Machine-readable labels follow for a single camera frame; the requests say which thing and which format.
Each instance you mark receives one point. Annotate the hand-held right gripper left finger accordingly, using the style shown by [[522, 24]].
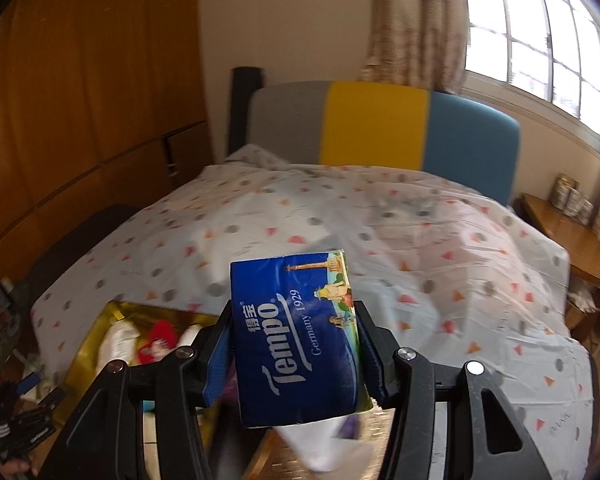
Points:
[[217, 365]]

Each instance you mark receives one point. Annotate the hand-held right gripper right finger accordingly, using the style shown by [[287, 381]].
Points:
[[375, 365]]

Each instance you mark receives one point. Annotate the red plush doll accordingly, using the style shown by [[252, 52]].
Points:
[[157, 340]]

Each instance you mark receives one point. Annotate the blue pocket tissue pack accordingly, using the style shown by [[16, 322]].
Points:
[[295, 340]]

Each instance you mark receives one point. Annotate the white tissue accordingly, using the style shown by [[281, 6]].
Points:
[[325, 450]]

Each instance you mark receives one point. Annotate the ornate gold tissue box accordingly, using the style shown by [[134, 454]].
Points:
[[270, 455]]

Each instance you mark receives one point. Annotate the patterned bed sheet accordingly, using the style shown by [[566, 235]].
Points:
[[380, 240]]

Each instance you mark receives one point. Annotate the white tote bag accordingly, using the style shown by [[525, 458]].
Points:
[[587, 305]]

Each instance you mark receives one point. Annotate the wooden desk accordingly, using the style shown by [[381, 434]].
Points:
[[565, 240]]

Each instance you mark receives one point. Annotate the grey yellow blue headboard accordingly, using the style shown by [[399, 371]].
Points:
[[370, 125]]

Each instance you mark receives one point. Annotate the desk toiletries group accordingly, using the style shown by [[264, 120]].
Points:
[[572, 200]]

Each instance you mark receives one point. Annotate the black upright board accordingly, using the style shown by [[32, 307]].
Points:
[[242, 105]]

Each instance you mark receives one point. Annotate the wooden wardrobe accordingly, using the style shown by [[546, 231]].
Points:
[[80, 85]]

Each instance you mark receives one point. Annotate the barred window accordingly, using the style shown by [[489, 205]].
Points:
[[545, 35]]

